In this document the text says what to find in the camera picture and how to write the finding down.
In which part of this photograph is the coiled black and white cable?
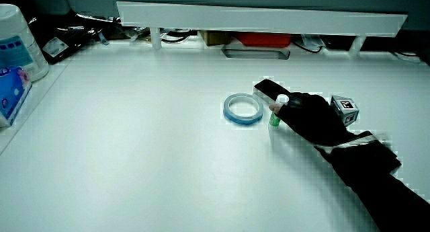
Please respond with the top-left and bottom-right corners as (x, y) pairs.
(159, 29), (193, 44)

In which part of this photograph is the blue tissue pack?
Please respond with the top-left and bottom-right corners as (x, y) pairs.
(0, 65), (34, 128)

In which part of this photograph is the orange box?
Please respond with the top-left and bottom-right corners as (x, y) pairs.
(234, 32), (292, 48)

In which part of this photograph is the white wet wipes canister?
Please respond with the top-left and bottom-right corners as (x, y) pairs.
(0, 3), (50, 83)

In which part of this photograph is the green and white glue stick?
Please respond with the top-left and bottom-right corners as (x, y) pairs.
(268, 93), (290, 128)

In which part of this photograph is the black rectangular box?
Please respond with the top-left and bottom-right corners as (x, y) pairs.
(253, 78), (292, 105)

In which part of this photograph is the person's right hand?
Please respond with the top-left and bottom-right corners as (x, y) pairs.
(269, 91), (360, 147)

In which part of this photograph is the brown cardboard box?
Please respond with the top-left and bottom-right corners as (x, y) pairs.
(199, 30), (233, 47)

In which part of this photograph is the blue tape roll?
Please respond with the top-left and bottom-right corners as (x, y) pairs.
(222, 92), (265, 126)

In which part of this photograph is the black plastic bag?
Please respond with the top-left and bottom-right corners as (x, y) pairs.
(28, 10), (110, 65)

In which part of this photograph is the white desk shelf riser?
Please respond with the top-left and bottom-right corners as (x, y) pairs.
(116, 1), (409, 59)

